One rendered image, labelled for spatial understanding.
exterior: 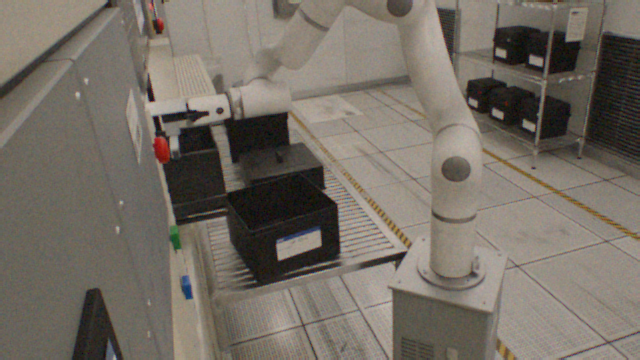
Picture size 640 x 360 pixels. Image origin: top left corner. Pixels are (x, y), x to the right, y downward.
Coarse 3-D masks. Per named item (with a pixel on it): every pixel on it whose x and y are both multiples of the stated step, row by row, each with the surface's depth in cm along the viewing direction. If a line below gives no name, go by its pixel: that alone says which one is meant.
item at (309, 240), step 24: (240, 192) 154; (264, 192) 158; (288, 192) 162; (312, 192) 155; (240, 216) 157; (264, 216) 161; (288, 216) 163; (312, 216) 137; (336, 216) 141; (240, 240) 143; (264, 240) 132; (288, 240) 136; (312, 240) 140; (336, 240) 144; (264, 264) 135; (288, 264) 139
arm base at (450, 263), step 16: (432, 224) 129; (448, 224) 124; (464, 224) 124; (432, 240) 131; (448, 240) 126; (464, 240) 126; (432, 256) 133; (448, 256) 129; (464, 256) 128; (432, 272) 134; (448, 272) 131; (464, 272) 131; (480, 272) 133; (448, 288) 129; (464, 288) 128
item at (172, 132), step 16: (160, 112) 117; (176, 112) 118; (176, 128) 124; (192, 128) 137; (208, 128) 138; (176, 144) 118; (192, 144) 138; (208, 144) 140; (176, 160) 117; (192, 160) 119; (208, 160) 120; (176, 176) 119; (192, 176) 121; (208, 176) 122; (176, 192) 121; (192, 192) 122; (208, 192) 124; (224, 192) 125; (176, 208) 123; (192, 208) 124; (208, 208) 128; (224, 208) 130; (176, 224) 129
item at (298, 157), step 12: (300, 144) 205; (240, 156) 198; (252, 156) 197; (264, 156) 195; (276, 156) 194; (288, 156) 194; (300, 156) 193; (312, 156) 192; (252, 168) 186; (264, 168) 185; (276, 168) 184; (288, 168) 183; (300, 168) 182; (312, 168) 182; (252, 180) 177; (264, 180) 178; (312, 180) 184; (324, 180) 187
